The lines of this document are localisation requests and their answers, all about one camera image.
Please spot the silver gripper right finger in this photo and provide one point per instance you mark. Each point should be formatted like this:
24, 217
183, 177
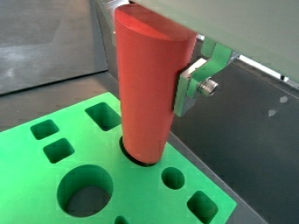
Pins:
195, 80

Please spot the red oval peg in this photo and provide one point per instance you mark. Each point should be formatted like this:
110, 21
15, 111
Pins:
154, 49

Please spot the green shape board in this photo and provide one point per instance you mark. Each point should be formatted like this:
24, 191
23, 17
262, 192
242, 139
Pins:
66, 175

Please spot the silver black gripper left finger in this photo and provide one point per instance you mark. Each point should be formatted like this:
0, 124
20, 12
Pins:
110, 7

